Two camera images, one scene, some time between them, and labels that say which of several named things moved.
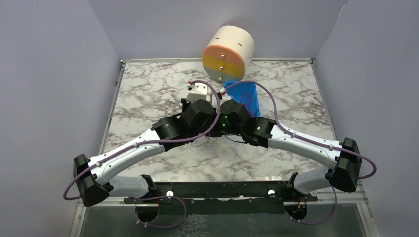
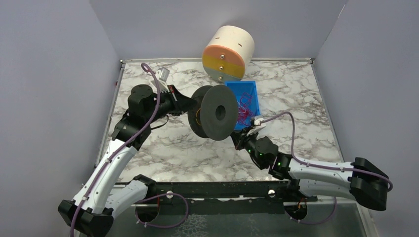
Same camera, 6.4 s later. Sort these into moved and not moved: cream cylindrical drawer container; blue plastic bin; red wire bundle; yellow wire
Moved: yellow wire
Not moved: red wire bundle; blue plastic bin; cream cylindrical drawer container
